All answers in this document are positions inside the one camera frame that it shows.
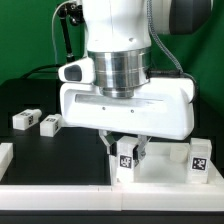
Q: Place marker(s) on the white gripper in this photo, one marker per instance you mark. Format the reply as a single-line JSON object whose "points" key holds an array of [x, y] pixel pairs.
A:
{"points": [[160, 108]]}

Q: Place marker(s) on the white square table top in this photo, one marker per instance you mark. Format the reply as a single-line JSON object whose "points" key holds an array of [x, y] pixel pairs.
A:
{"points": [[166, 163]]}

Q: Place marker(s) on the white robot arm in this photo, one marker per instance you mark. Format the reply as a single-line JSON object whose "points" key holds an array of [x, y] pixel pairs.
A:
{"points": [[114, 88]]}

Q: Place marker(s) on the white U-shaped obstacle fence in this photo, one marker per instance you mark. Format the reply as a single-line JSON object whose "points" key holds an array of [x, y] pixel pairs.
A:
{"points": [[133, 196]]}

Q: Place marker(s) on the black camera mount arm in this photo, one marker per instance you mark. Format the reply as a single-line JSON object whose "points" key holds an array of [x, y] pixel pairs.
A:
{"points": [[70, 11]]}

